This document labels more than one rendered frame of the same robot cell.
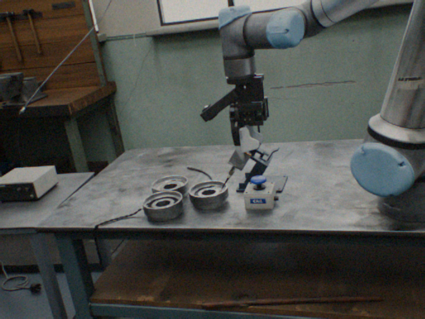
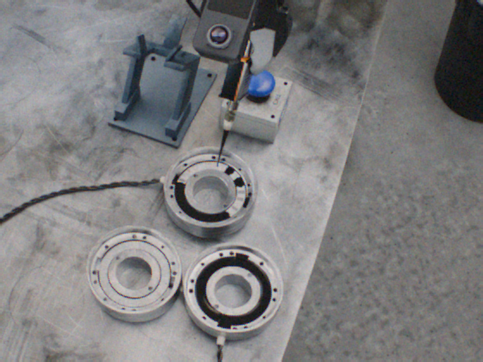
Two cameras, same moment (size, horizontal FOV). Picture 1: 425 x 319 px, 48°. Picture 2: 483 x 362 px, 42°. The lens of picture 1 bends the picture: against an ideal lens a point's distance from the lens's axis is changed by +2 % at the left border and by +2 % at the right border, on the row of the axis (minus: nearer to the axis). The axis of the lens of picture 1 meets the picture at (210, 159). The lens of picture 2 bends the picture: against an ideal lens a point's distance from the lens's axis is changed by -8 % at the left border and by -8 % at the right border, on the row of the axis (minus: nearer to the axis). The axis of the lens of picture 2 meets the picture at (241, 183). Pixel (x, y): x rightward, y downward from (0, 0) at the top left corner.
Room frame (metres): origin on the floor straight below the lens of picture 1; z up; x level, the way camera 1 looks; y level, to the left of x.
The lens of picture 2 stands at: (1.13, 0.41, 1.50)
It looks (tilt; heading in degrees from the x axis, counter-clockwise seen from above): 59 degrees down; 265
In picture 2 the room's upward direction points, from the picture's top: 6 degrees clockwise
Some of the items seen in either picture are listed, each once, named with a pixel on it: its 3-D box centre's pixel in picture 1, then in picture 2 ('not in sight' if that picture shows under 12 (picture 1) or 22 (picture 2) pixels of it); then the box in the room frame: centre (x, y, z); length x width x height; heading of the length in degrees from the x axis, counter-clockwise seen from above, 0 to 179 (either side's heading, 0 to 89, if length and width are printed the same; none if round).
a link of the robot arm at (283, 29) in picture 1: (278, 29); not in sight; (1.04, -0.19, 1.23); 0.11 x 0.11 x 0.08; 47
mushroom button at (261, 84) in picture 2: (258, 185); (257, 90); (1.08, -0.11, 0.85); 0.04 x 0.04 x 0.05
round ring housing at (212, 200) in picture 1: (209, 195); (210, 194); (1.13, 0.02, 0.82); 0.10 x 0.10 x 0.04
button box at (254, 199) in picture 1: (262, 195); (258, 100); (1.08, -0.12, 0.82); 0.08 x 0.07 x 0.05; 72
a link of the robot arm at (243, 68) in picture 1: (240, 66); not in sight; (1.10, -0.10, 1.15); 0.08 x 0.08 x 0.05
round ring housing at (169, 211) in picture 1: (163, 206); (233, 293); (1.11, 0.14, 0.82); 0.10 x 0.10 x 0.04
